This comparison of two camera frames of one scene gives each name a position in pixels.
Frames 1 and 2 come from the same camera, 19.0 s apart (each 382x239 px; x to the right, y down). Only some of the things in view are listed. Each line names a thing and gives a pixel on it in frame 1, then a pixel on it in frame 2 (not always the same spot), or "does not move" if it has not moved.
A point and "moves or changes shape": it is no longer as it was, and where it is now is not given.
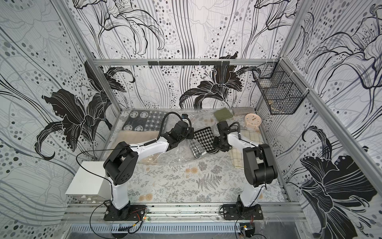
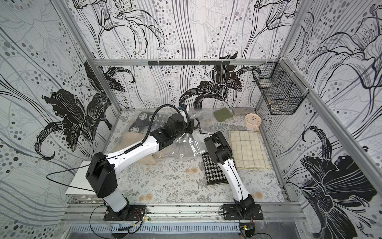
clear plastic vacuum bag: [190, 137] moves or changes shape
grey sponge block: [242, 111] does not move
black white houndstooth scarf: [203, 142] -> [214, 175]
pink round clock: [252, 120] does not move
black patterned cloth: [144, 120] moves or changes shape
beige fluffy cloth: [135, 138] does not move
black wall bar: [188, 62] does not move
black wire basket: [282, 91] does not move
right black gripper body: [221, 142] -> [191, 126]
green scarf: [223, 114] does not move
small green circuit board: [249, 228] does not move
